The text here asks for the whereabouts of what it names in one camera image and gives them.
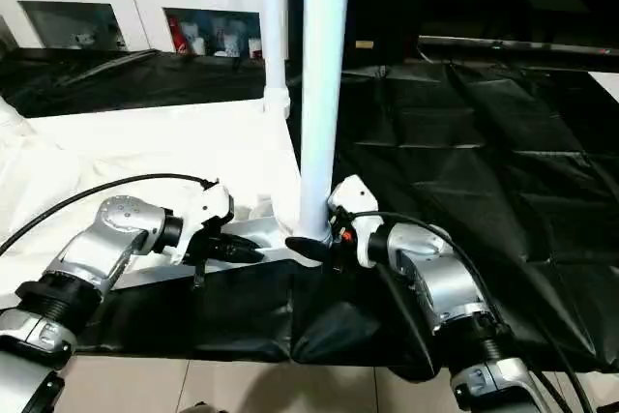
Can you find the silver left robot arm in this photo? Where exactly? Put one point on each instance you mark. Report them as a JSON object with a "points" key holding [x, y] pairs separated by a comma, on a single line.
{"points": [[121, 219]]}

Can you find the red packet in cabinet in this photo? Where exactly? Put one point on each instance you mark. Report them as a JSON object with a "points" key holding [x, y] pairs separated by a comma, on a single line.
{"points": [[177, 36]]}

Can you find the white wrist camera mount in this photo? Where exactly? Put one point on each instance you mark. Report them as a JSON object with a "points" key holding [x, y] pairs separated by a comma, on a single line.
{"points": [[213, 200], [358, 195]]}

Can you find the white plastic table leg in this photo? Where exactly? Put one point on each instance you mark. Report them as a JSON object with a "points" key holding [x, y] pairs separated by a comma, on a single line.
{"points": [[274, 21], [9, 115], [321, 94]]}

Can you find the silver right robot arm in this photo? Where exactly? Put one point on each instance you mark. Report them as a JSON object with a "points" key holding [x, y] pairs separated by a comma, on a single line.
{"points": [[445, 287]]}

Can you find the small tan label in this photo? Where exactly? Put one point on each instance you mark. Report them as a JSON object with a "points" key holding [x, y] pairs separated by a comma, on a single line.
{"points": [[364, 44]]}

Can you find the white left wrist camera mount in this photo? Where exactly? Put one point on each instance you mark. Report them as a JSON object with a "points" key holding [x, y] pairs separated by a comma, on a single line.
{"points": [[213, 200]]}

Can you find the black metal rail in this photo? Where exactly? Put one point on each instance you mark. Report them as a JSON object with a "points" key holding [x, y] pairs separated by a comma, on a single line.
{"points": [[522, 45]]}

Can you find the black mat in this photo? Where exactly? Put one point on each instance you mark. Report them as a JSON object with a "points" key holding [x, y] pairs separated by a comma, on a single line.
{"points": [[435, 166]]}

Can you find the white plastic table top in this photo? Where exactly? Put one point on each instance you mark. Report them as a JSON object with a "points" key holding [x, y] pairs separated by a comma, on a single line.
{"points": [[145, 142]]}

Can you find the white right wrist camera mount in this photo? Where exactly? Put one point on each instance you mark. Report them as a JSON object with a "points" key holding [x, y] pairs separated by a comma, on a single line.
{"points": [[358, 195]]}

